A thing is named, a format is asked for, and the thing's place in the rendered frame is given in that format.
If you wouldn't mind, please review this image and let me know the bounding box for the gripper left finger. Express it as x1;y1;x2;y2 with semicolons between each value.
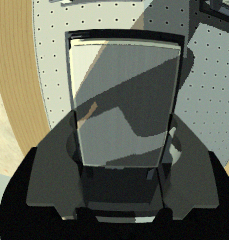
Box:
0;110;84;240

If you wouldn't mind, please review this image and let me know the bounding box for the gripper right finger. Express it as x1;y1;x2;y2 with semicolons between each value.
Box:
162;112;229;240

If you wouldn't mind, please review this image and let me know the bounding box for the cream well plate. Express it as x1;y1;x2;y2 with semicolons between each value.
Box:
69;38;181;168

